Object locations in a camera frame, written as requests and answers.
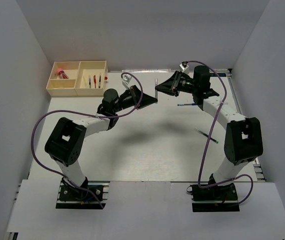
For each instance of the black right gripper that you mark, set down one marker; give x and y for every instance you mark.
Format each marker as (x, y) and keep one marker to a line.
(171, 86)

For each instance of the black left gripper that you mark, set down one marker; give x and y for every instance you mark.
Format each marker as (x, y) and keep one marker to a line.
(136, 95)

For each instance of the blue grip ballpoint pen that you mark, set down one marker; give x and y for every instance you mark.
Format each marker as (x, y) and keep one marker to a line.
(186, 104)

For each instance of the dark blue gel pen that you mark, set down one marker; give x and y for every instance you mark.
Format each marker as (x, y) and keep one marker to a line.
(100, 80)

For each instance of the green gel pen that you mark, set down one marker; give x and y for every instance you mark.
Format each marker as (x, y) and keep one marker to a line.
(206, 135)

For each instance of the red ballpoint pen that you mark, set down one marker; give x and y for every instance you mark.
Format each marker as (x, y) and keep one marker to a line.
(95, 81)

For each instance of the black gel pen clear cap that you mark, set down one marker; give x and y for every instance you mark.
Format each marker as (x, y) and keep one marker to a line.
(89, 82)

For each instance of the pink capped marker tube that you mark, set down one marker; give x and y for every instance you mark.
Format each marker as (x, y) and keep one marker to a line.
(61, 74)

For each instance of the yellow highlighter pen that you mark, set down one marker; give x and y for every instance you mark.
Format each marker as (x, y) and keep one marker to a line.
(85, 82)

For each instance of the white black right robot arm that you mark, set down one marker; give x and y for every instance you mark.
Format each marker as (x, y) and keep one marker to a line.
(209, 101)

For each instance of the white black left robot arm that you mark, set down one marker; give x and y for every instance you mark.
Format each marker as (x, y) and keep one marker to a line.
(66, 140)

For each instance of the cream compartment organizer box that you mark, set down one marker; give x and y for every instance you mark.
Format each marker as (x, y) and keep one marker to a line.
(74, 86)

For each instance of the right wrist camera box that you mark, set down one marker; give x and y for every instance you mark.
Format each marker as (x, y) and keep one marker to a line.
(184, 67)

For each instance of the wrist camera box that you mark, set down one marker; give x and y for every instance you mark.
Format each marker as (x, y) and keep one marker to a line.
(126, 78)
(184, 67)

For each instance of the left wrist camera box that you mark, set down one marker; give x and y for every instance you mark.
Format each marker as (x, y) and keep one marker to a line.
(126, 78)

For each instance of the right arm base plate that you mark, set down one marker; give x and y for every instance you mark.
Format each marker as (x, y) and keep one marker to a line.
(214, 199)

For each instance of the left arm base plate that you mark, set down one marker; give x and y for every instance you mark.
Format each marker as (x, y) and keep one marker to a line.
(68, 199)

